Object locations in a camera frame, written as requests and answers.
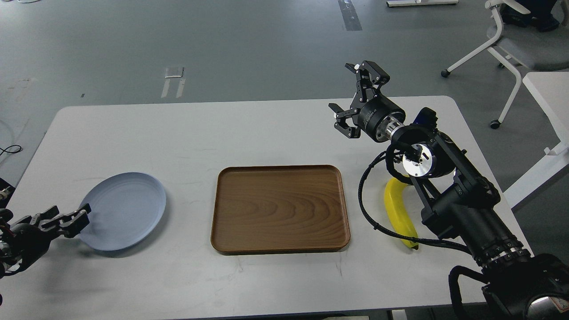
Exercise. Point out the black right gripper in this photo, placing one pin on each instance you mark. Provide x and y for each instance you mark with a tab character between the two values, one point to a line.
368	117

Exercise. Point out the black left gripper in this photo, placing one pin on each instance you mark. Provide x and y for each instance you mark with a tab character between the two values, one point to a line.
29	238

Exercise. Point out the light blue plate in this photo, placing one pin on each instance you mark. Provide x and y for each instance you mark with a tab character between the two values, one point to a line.
125	209

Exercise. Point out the yellow banana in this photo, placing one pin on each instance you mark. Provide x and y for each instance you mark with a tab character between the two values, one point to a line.
396	210

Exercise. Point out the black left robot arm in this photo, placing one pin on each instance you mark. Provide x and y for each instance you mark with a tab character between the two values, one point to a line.
6	215

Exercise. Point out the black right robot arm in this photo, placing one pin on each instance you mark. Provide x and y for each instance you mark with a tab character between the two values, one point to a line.
458	205

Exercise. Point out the white base bar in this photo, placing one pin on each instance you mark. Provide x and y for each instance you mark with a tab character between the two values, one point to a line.
411	3

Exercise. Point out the brown wooden tray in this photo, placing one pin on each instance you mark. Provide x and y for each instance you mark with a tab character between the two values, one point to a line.
279	210

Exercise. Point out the white office chair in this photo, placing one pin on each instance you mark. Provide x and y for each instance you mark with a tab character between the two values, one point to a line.
515	46

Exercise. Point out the white side table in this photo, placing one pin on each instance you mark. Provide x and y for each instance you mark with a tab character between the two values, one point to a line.
539	149

